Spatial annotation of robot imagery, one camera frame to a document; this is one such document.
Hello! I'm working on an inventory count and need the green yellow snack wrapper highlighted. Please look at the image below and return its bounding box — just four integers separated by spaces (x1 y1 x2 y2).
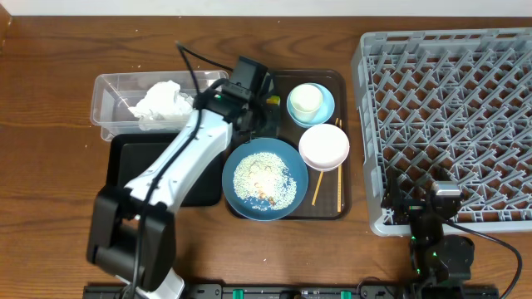
266 96 280 105

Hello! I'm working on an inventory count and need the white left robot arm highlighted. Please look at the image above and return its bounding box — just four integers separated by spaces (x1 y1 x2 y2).
86 77 275 298

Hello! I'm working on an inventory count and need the brown serving tray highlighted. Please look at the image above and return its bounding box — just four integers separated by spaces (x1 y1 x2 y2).
228 70 351 220

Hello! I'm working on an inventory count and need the grey dishwasher rack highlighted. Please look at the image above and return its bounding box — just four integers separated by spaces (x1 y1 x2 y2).
351 28 531 237

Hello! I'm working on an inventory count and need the pink bowl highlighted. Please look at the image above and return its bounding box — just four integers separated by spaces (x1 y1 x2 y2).
298 124 350 171

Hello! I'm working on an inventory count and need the dark blue plate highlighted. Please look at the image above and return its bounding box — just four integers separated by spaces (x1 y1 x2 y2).
222 138 308 221

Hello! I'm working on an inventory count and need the black tray bin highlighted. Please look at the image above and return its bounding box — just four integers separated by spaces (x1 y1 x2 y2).
106 133 224 208

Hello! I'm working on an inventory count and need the wooden chopstick right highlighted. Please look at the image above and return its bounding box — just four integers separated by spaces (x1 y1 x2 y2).
335 118 342 213

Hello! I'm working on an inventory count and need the rice leftovers pile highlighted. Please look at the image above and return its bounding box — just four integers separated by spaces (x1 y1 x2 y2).
232 152 297 212

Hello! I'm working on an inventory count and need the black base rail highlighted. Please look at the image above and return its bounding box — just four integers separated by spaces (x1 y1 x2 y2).
81 283 500 299

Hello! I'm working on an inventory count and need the white napkin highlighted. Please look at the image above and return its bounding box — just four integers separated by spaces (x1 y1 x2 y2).
128 81 194 131

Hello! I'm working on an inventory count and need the wooden chopstick left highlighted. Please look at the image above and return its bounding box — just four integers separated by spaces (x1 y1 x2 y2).
312 118 342 206

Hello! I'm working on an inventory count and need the light blue small bowl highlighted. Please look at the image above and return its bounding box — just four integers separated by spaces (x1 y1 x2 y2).
286 82 336 129

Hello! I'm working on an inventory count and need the cream plastic cup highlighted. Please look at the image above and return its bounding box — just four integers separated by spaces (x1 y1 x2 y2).
289 84 323 123

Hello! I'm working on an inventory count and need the clear plastic bin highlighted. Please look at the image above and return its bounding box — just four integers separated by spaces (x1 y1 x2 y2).
90 70 230 142

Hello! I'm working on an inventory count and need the wooden chopstick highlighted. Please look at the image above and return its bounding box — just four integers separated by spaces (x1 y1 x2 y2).
335 118 342 213
312 118 342 206

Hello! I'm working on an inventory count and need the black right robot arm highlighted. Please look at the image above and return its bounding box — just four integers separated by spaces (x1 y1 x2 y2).
381 169 475 298

